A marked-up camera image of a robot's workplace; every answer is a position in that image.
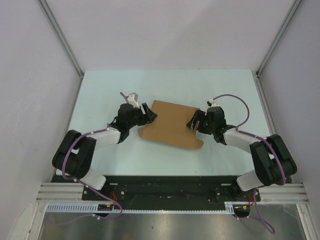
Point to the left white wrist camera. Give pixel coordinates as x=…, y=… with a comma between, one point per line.
x=132, y=99

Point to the right aluminium corner post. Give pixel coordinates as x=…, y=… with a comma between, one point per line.
x=294, y=8

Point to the aluminium corner post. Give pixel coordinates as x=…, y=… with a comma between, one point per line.
x=294, y=8
x=56, y=28

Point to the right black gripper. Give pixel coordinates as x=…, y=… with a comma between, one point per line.
x=199, y=115

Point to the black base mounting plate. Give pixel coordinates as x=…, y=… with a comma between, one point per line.
x=125, y=189

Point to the right aluminium side rail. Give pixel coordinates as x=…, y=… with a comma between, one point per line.
x=264, y=103

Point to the brown cardboard box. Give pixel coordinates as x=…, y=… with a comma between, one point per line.
x=170, y=126

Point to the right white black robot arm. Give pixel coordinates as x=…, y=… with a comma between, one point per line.
x=272, y=161

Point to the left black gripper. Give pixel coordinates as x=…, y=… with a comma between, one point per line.
x=150, y=115

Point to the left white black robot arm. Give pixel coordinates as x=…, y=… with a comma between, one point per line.
x=75, y=153

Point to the grey slotted cable duct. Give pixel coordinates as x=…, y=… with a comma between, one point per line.
x=104, y=208

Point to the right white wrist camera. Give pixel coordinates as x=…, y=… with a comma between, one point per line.
x=211, y=103

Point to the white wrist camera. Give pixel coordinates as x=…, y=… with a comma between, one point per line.
x=132, y=99
x=211, y=103

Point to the left aluminium corner post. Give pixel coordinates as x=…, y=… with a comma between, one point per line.
x=56, y=28

